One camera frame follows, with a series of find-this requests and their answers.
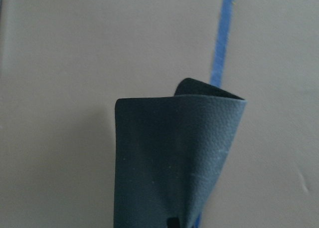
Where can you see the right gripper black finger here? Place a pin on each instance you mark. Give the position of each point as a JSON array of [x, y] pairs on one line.
[[173, 222]]

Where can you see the black mouse pad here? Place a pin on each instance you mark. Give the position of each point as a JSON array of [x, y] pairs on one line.
[[170, 152]]

